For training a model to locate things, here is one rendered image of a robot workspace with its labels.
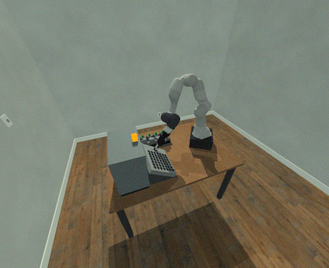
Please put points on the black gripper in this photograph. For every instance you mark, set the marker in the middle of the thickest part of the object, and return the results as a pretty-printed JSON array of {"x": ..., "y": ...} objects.
[{"x": 162, "y": 139}]

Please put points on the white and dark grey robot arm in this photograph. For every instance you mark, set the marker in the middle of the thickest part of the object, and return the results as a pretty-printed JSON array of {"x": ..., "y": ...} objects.
[{"x": 189, "y": 80}]

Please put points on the grey control cabinet with keypad desk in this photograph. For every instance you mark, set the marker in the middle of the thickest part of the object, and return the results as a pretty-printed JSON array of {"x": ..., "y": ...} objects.
[{"x": 134, "y": 165}]

